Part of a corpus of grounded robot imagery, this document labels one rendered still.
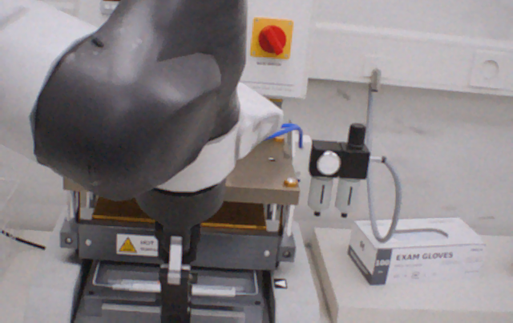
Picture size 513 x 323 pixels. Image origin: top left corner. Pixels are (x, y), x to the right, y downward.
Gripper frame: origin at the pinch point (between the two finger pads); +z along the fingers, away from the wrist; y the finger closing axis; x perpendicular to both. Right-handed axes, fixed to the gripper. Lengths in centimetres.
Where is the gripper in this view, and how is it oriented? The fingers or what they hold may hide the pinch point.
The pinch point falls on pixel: (175, 310)
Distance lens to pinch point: 71.5
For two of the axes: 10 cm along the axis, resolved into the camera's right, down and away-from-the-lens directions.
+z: -1.0, 7.5, 6.6
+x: 10.0, 0.7, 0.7
